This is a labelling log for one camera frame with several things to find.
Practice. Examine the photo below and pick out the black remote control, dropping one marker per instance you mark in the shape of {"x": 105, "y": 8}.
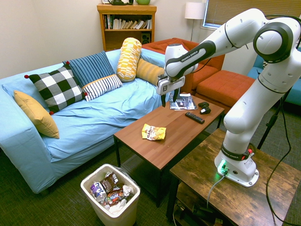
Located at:
{"x": 194, "y": 117}

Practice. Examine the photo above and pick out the row of books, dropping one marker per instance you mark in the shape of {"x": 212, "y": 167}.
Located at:
{"x": 129, "y": 24}

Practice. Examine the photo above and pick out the mustard yellow pillow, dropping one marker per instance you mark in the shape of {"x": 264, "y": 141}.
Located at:
{"x": 37, "y": 115}

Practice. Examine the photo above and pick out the brown snack wrapper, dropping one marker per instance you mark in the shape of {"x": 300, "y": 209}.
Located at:
{"x": 108, "y": 183}

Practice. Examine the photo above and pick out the white shade floor lamp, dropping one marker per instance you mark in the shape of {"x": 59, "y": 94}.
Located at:
{"x": 194, "y": 10}

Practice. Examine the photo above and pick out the orange yellow striped pillow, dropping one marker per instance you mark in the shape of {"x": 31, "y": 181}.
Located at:
{"x": 149, "y": 70}

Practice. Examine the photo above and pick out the empty hint water bottle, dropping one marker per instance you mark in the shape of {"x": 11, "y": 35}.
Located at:
{"x": 98, "y": 191}

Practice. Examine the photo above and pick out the dark cover magazine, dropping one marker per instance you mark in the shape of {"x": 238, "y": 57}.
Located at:
{"x": 185, "y": 102}

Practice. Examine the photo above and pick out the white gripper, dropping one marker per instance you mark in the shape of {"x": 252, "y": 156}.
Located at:
{"x": 170, "y": 84}

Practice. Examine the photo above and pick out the black speaker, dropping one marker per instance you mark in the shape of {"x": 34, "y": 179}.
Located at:
{"x": 145, "y": 38}

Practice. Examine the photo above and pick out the rustic wooden robot table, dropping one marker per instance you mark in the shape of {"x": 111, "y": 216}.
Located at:
{"x": 235, "y": 200}

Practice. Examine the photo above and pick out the orange armchair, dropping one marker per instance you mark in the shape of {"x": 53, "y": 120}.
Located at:
{"x": 207, "y": 70}

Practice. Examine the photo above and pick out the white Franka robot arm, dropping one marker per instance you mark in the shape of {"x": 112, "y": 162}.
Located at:
{"x": 247, "y": 106}

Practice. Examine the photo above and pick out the black shelf ornament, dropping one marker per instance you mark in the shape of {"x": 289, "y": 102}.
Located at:
{"x": 120, "y": 2}

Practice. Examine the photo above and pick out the black tripod stand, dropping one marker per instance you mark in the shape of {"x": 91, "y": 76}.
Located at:
{"x": 270, "y": 122}

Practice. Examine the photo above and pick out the window blinds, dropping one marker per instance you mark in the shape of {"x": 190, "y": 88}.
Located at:
{"x": 235, "y": 9}

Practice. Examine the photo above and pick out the yellow chip bag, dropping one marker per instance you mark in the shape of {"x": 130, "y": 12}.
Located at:
{"x": 153, "y": 132}

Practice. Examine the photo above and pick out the white navy striped pillow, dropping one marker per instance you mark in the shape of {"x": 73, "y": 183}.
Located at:
{"x": 102, "y": 86}

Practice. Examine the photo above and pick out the light blue sofa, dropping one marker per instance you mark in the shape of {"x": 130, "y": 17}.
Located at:
{"x": 94, "y": 122}

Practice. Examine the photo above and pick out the red Hello Panda package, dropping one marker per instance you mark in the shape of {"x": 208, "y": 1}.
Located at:
{"x": 114, "y": 196}

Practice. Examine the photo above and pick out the black game controller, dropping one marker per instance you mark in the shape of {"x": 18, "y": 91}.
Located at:
{"x": 204, "y": 108}

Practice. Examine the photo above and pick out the black white checked pillow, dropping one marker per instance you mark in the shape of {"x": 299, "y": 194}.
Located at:
{"x": 57, "y": 88}

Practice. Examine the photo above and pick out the green bowl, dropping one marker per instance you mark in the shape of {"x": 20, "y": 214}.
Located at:
{"x": 143, "y": 2}

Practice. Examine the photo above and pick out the blue striped pillow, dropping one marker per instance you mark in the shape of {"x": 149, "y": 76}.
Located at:
{"x": 90, "y": 67}

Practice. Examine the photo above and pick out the wooden coffee table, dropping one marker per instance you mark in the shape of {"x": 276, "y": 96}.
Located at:
{"x": 178, "y": 131}

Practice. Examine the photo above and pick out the white plastic trash bin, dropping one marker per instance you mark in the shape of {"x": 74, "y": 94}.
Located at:
{"x": 117, "y": 216}

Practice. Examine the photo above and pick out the clear plastic bin liner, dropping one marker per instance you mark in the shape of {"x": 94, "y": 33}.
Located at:
{"x": 128, "y": 176}

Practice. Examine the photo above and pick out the yellow patterned bolster pillow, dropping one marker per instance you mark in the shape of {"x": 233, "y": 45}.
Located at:
{"x": 129, "y": 60}

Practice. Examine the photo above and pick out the teal chair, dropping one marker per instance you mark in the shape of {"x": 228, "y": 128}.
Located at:
{"x": 294, "y": 94}

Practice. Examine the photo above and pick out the wooden bookshelf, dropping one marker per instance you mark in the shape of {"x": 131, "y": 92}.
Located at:
{"x": 125, "y": 38}

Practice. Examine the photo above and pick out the orange ottoman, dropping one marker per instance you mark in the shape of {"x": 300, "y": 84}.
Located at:
{"x": 223, "y": 86}

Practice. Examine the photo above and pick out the crumpled white tissue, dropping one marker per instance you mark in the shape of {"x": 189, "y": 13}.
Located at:
{"x": 117, "y": 206}
{"x": 128, "y": 189}
{"x": 108, "y": 174}

